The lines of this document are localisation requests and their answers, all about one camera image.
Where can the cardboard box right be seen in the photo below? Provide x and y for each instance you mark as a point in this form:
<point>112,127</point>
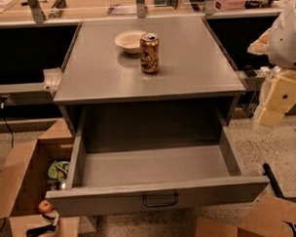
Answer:
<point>270,217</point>

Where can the grey top drawer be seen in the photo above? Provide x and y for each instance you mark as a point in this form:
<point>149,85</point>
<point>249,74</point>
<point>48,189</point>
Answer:
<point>123,152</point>

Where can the black handled tool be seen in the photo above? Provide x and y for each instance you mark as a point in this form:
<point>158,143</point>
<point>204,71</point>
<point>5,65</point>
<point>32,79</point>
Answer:
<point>52,217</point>

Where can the gold drink can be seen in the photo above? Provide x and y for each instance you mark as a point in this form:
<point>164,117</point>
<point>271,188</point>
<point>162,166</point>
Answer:
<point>149,52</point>

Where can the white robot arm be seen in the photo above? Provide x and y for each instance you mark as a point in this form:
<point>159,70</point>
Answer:
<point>279,44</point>

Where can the red apple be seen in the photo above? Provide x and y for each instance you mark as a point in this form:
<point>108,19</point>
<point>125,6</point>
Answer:
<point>45,207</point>

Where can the open cardboard box left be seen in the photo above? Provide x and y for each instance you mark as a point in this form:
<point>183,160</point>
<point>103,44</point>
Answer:
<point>24,180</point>

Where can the black chair leg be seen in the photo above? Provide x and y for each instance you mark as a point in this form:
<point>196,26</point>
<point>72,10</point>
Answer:
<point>273,182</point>

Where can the white paper bowl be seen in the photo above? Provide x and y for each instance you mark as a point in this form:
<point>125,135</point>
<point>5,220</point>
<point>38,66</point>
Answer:
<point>129,41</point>

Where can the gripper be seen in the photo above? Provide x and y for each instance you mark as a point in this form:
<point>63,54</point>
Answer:
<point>288,42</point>

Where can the grey metal cabinet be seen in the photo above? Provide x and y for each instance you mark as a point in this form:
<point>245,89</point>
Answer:
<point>154,83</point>

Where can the black drawer handle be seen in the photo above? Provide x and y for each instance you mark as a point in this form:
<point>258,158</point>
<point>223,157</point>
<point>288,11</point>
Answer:
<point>158,201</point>

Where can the green snack bag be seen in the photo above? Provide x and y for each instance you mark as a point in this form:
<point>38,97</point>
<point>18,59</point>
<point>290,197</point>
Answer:
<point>59,170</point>

